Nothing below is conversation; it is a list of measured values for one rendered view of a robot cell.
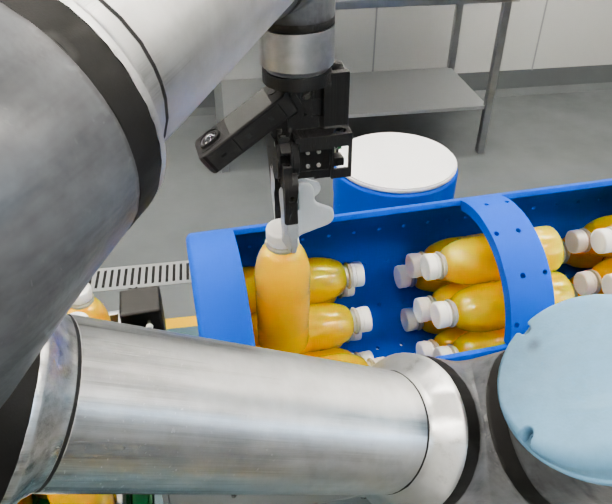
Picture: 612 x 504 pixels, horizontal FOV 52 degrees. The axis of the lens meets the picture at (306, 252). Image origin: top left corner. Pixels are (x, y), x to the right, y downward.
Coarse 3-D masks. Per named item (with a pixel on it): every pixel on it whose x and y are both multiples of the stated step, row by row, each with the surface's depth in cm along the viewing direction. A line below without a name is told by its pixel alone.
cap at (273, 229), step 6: (270, 222) 74; (276, 222) 74; (270, 228) 73; (276, 228) 74; (270, 234) 73; (276, 234) 73; (270, 240) 73; (276, 240) 72; (276, 246) 73; (282, 246) 73
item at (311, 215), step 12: (300, 192) 68; (312, 192) 68; (300, 204) 69; (312, 204) 69; (300, 216) 69; (312, 216) 70; (324, 216) 70; (288, 228) 69; (300, 228) 70; (312, 228) 70; (288, 240) 71
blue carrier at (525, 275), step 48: (528, 192) 94; (576, 192) 104; (192, 240) 83; (240, 240) 95; (336, 240) 101; (384, 240) 104; (432, 240) 106; (528, 240) 84; (192, 288) 77; (240, 288) 77; (384, 288) 107; (528, 288) 82; (240, 336) 75; (384, 336) 105; (432, 336) 106
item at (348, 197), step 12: (336, 180) 141; (348, 180) 137; (456, 180) 140; (336, 192) 143; (348, 192) 137; (360, 192) 134; (372, 192) 133; (384, 192) 132; (420, 192) 132; (432, 192) 133; (444, 192) 135; (336, 204) 144; (348, 204) 139; (360, 204) 136; (372, 204) 134; (384, 204) 133; (396, 204) 133; (408, 204) 133
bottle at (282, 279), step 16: (272, 256) 74; (288, 256) 74; (304, 256) 76; (256, 272) 77; (272, 272) 75; (288, 272) 74; (304, 272) 76; (256, 288) 78; (272, 288) 76; (288, 288) 76; (304, 288) 77; (256, 304) 81; (272, 304) 78; (288, 304) 77; (304, 304) 79; (272, 320) 80; (288, 320) 79; (304, 320) 81; (272, 336) 82; (288, 336) 81; (304, 336) 84
